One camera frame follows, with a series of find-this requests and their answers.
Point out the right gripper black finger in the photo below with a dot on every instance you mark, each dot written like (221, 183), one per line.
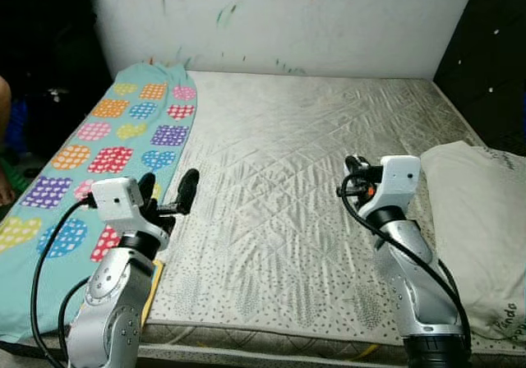
(356, 165)

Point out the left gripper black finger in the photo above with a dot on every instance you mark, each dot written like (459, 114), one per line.
(188, 191)
(149, 189)

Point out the blue yellow children's book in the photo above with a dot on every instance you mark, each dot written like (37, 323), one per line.
(154, 290)

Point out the white printed pillow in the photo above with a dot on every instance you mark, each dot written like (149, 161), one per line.
(477, 220)

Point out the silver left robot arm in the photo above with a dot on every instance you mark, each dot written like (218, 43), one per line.
(111, 302)

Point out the teal blanket with coloured patches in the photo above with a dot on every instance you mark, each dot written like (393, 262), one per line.
(82, 138)

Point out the black tufted headboard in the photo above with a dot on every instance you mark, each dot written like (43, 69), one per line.
(485, 56)

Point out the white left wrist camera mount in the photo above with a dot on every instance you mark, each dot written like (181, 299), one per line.
(115, 204)

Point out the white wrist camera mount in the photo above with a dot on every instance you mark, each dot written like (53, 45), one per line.
(399, 179)
(115, 204)

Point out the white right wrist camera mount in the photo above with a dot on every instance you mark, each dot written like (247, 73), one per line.
(399, 179)

